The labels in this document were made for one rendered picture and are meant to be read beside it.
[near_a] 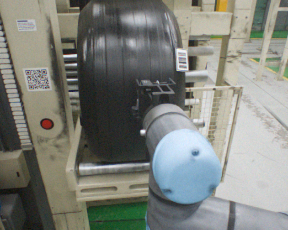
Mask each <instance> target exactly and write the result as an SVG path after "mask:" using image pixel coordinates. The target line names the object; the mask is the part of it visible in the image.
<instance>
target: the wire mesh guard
mask: <svg viewBox="0 0 288 230"><path fill-rule="evenodd" d="M238 89H240V94H238V96H237V100H236V105H235V106H234V107H235V110H234V115H232V116H234V117H233V120H232V121H233V122H232V124H225V125H232V127H231V132H230V136H229V141H228V145H227V149H226V150H227V151H226V156H225V160H220V161H224V167H223V170H222V177H221V178H222V180H221V181H220V183H223V182H224V178H225V174H226V169H227V164H228V159H229V153H230V150H231V146H232V141H233V136H234V131H235V125H236V121H237V116H238V113H239V108H240V102H241V97H242V93H243V89H244V86H243V85H236V86H215V87H193V88H186V92H197V91H201V92H202V91H217V93H218V90H223V91H224V90H227V91H228V90H238ZM212 93H213V92H212ZM227 93H228V92H227ZM196 94H197V93H196ZM201 94H202V93H201ZM222 94H223V93H222ZM190 95H191V94H190ZM232 95H233V94H232ZM211 96H212V95H211ZM232 97H233V96H232ZM218 98H219V97H218ZM222 98H223V96H222V97H221V100H222ZM227 98H228V97H226V99H227ZM190 99H191V98H190ZM190 99H189V100H190ZM195 99H196V98H195ZM198 99H202V97H201V98H198ZM205 99H206V100H205V101H207V93H206V98H205ZM208 99H209V98H208ZM211 99H212V97H211ZM216 99H217V97H216ZM76 100H77V101H79V98H78V97H77V98H76ZM185 100H186V99H185ZM231 100H232V99H231ZM226 101H227V100H226ZM227 102H228V101H227ZM231 102H232V101H231ZM209 103H212V102H209ZM215 103H217V102H215ZM218 103H219V102H218ZM220 103H221V102H220ZM76 104H77V106H79V105H80V103H79V102H77V103H76ZM192 104H201V101H200V103H191V105H192ZM205 104H206V102H205ZM189 105H190V103H189ZM215 105H216V104H215ZM200 106H201V105H200ZM220 106H221V105H220ZM225 107H226V105H225ZM207 108H211V107H207ZM214 108H217V107H216V106H215V107H214ZM220 108H221V107H220ZM230 108H231V106H230ZM189 109H191V108H189ZM194 109H195V107H194ZM198 109H199V110H200V108H198ZM204 109H205V107H204ZM194 112H195V111H194ZM224 112H225V111H224ZM228 112H231V111H230V109H229V111H228ZM80 113H81V111H80V110H79V111H78V115H80ZM204 113H205V111H204ZM209 113H210V112H209ZM212 113H214V114H215V110H214V112H212ZM219 113H220V110H219ZM187 114H190V113H187ZM193 114H195V113H193ZM199 114H200V112H199V113H198V119H199ZM228 116H229V115H228ZM214 117H215V116H213V120H214ZM216 117H217V116H216ZM218 117H219V115H218ZM223 117H224V115H223ZM200 118H203V119H204V118H209V116H208V117H204V116H203V117H200ZM193 120H194V117H193ZM208 120H209V119H208ZM222 121H224V120H222ZM227 121H228V119H227ZM203 122H204V121H202V123H203ZM208 122H211V121H208ZM193 123H195V122H193ZM197 123H198V121H197ZM212 123H213V121H212ZM217 123H218V121H217ZM222 123H223V122H222ZM212 126H213V125H212ZM217 126H218V125H217ZM221 126H223V125H221ZM197 127H198V125H197ZM202 127H203V125H202ZM207 127H208V125H207ZM226 129H227V128H226ZM211 130H212V129H211ZM216 130H217V128H216ZM220 130H222V128H221V129H220ZM201 131H202V130H201ZM206 131H208V130H206ZM220 134H221V133H220ZM224 134H226V132H225V133H224ZM205 135H207V132H206V134H205ZM210 135H212V134H210ZM215 135H216V134H215ZM210 139H213V138H210ZM215 139H216V138H215ZM219 140H220V137H219ZM209 142H210V141H209ZM214 143H215V142H214ZM214 143H213V146H214ZM223 143H224V141H223ZM222 146H224V145H222ZM217 147H219V142H218V146H217ZM221 150H223V148H222V149H221ZM217 151H218V149H217ZM220 154H225V153H222V152H221V153H220ZM220 158H221V157H220Z"/></svg>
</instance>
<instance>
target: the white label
mask: <svg viewBox="0 0 288 230"><path fill-rule="evenodd" d="M175 55H176V71H183V72H189V64H188V51H187V49H181V48H175Z"/></svg>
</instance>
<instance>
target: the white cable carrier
mask: <svg viewBox="0 0 288 230"><path fill-rule="evenodd" d="M1 22H3V20H2V17H0V63H1V65H0V69H2V70H1V73H2V74H3V75H2V77H3V79H5V80H4V83H5V84H6V85H5V88H6V89H7V90H6V92H7V93H9V94H8V98H9V102H11V103H10V106H11V111H14V112H13V115H15V116H14V119H15V123H17V124H16V127H17V131H18V135H19V138H20V139H21V141H20V142H21V145H31V144H33V141H32V137H31V133H30V130H29V126H28V122H27V116H26V113H25V109H24V105H23V101H22V98H21V93H20V90H19V86H18V82H17V78H16V73H15V70H14V65H13V61H12V57H11V52H10V48H9V45H8V41H7V37H6V33H5V29H4V24H3V23H1ZM32 149H33V148H32V147H27V148H23V150H32Z"/></svg>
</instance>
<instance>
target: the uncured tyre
mask: <svg viewBox="0 0 288 230"><path fill-rule="evenodd" d="M175 48H181V49H183V44H182V38H181V33H180V30H179V26H178V22H177V19H176V17H175V15H174V14H173V12H172V11H171V10H170V9H169V8H168V6H166V5H165V4H164V3H163V1H162V0H91V1H89V3H88V4H87V5H86V6H85V7H84V9H82V10H81V11H80V14H79V20H78V31H77V78H78V91H79V100H80V111H81V118H82V123H83V126H84V131H85V137H86V142H87V145H88V148H89V150H90V151H91V152H92V153H93V154H94V155H95V156H97V157H98V158H100V160H101V161H106V162H122V161H135V160H147V159H146V155H145V149H144V147H145V139H146V138H145V136H141V135H140V130H142V129H143V126H142V124H141V123H139V122H137V119H134V118H133V115H132V108H131V107H133V106H136V101H137V91H136V79H137V80H138V81H139V84H140V82H141V80H148V79H149V80H150V82H151V83H152V82H156V81H159V83H160V82H167V84H168V82H169V78H170V79H172V80H173V81H174V82H175V83H176V106H178V107H180V108H181V109H182V110H183V111H184V106H185V98H186V78H185V72H183V71H176V55H175ZM128 149H131V150H128ZM114 150H117V151H114ZM121 150H123V151H121ZM108 151H110V152H108Z"/></svg>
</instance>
